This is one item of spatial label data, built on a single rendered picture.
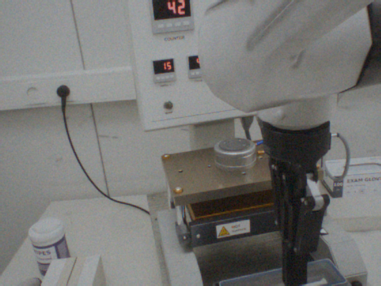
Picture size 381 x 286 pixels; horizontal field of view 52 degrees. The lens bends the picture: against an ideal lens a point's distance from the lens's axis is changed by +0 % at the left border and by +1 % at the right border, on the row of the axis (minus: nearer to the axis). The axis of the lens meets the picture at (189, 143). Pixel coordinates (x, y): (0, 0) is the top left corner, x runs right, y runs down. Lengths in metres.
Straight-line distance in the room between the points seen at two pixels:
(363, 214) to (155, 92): 0.70
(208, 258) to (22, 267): 0.60
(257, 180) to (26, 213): 1.10
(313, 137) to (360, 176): 0.83
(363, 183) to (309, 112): 0.87
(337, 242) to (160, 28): 0.51
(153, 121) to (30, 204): 0.86
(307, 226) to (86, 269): 0.63
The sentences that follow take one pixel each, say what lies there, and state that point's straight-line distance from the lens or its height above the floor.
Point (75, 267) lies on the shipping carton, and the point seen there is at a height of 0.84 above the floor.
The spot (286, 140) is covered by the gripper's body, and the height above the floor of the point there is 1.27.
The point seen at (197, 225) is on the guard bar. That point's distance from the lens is 0.68.
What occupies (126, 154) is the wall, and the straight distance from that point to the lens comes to 1.39.
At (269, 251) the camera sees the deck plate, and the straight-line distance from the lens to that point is 0.82.
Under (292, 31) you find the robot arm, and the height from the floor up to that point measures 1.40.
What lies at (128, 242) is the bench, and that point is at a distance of 1.20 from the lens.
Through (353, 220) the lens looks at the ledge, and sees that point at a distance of 1.20.
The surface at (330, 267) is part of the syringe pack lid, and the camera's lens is 0.68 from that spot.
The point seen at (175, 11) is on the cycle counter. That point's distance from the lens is 0.79.
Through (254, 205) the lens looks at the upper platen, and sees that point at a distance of 0.71.
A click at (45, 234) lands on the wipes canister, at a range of 1.07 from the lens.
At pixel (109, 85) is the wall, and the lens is 1.27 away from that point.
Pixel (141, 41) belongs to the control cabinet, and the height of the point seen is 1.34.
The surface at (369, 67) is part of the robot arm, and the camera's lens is 0.33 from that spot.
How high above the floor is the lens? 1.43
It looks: 22 degrees down
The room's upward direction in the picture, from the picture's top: 6 degrees counter-clockwise
